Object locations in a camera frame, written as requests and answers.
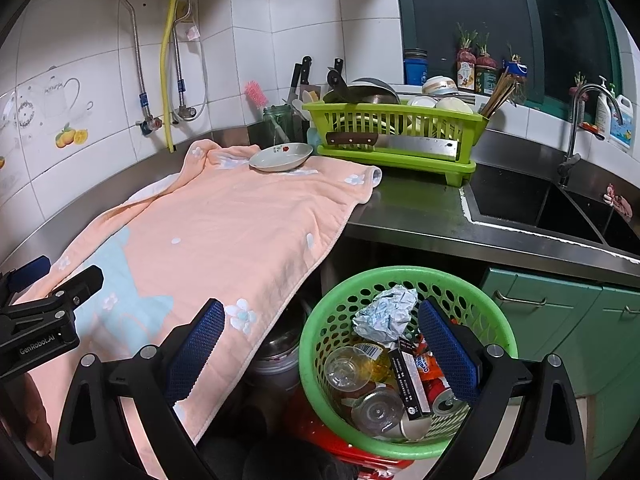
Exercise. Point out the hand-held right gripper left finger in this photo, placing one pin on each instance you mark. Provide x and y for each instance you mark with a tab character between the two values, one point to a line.
197	345

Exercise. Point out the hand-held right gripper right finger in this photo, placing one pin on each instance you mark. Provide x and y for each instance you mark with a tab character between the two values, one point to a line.
450	350

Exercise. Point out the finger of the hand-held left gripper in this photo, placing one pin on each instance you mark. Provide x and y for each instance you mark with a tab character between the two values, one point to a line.
85	282
32	267

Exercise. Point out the red soda can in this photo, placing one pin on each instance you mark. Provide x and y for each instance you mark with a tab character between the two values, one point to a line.
442	400

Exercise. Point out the black cardboard box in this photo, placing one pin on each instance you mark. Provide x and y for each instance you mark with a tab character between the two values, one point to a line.
407	385

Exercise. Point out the white blue paper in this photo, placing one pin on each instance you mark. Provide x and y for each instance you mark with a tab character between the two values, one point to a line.
385	315

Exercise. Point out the silver blue drink can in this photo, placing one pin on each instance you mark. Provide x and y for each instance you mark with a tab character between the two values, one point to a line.
415	427

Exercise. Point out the clear plastic lid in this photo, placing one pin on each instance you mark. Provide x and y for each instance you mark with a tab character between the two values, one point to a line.
345	367

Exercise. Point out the green plastic basket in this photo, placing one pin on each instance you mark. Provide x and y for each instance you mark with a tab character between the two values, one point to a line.
350	290

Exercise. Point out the person's left hand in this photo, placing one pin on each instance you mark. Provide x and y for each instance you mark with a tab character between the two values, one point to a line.
35	410

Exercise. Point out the steel pot with lid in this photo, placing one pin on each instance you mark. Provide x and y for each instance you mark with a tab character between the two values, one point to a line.
277	355

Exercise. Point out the green cabinet door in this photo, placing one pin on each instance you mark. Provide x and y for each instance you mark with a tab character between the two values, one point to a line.
615	360
540	330

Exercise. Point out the peach flower print towel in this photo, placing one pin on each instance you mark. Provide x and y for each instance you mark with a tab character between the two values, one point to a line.
225	220

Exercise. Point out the red plastic stool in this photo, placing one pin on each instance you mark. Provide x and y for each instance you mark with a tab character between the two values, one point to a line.
310	425

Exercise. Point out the steel sink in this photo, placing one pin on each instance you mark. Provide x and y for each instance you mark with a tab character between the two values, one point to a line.
510	200

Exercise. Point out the metal angle valve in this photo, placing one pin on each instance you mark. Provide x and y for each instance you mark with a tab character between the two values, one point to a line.
185	112
147	125

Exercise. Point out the white ceramic plate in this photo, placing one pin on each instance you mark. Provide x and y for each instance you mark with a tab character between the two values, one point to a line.
280	157

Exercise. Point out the green plastic dish rack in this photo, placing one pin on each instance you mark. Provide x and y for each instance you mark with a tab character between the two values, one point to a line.
350	152

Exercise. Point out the pink dish scrubber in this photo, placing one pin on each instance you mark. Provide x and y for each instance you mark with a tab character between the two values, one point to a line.
617	202

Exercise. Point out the steel faucet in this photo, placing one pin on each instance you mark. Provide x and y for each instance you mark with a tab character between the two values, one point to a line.
570	160

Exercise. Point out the black knife holder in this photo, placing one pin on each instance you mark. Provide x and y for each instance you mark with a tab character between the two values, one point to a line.
302	125

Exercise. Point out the white ceramic bowl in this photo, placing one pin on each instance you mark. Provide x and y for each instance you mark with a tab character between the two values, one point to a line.
452	105
420	102

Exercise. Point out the pink bottle brush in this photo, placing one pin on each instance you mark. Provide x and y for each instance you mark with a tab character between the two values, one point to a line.
255	94

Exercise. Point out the bundle of wooden chopsticks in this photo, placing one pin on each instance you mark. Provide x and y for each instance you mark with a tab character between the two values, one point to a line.
495	97

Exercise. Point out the patterned ceramic bowl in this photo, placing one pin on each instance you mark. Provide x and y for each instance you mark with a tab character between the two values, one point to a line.
440	85

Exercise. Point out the black wok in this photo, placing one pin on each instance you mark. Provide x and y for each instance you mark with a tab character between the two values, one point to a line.
370	92

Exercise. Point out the green label jar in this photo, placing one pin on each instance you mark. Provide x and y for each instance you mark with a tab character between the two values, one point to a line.
486	81

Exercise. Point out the white spoon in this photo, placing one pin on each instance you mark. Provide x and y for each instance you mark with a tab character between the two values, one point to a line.
310	97

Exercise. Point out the white jug blue label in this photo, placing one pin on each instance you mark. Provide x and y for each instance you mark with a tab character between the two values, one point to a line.
621	127

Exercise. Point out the blue plastic container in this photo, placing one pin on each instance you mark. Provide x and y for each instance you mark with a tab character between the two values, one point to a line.
415	70

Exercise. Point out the white pump bottle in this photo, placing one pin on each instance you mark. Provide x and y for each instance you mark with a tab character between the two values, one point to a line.
604	112

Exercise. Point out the green framed window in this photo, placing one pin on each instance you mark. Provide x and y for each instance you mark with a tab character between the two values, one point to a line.
500	10

